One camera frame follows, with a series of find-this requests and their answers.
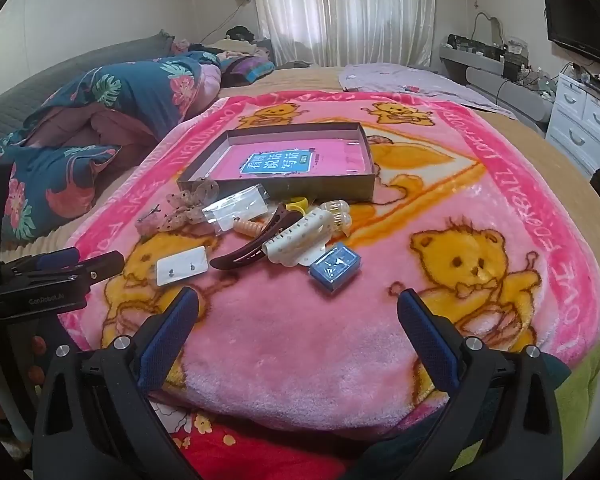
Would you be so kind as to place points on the shallow cardboard box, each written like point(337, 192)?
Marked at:
point(280, 191)

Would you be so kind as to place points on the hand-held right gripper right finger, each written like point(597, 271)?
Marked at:
point(430, 340)

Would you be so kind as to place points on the sheer dotted bow hair clip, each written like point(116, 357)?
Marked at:
point(200, 192)

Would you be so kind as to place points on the lilac bed sheet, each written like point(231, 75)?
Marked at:
point(395, 77)

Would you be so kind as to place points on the grey shelf unit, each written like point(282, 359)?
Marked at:
point(485, 77)

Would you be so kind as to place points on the dark red hair clip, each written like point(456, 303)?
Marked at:
point(245, 255)

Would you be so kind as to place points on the red floral cloth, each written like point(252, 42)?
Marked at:
point(240, 450)

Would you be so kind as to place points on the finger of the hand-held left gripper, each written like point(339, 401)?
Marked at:
point(55, 261)
point(100, 266)

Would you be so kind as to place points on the black television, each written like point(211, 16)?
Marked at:
point(575, 20)

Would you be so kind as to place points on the purple pillow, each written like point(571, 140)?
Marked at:
point(245, 70)

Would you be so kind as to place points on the grey headboard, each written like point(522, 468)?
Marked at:
point(30, 90)

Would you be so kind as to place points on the white hair claw clip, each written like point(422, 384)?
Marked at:
point(295, 240)

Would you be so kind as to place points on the small blue box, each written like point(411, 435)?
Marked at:
point(337, 270)

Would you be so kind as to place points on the white drawer cabinet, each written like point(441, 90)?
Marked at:
point(575, 120)

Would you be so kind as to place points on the mixed clothes pile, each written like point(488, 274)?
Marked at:
point(230, 40)

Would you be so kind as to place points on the clear bag with white card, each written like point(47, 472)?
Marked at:
point(235, 207)

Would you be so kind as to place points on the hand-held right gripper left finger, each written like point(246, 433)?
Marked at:
point(172, 332)

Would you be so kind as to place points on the yellow hair clip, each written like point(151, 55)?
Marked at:
point(297, 205)

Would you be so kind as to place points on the white curtain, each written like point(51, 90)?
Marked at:
point(340, 10)

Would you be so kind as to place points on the pink book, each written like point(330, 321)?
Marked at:
point(330, 160)

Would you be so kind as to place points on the clear hair claw clip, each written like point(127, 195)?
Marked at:
point(337, 212)

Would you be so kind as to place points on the pink bear printed blanket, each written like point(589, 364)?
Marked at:
point(280, 340)

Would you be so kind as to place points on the blue floral quilt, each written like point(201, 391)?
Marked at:
point(130, 90)

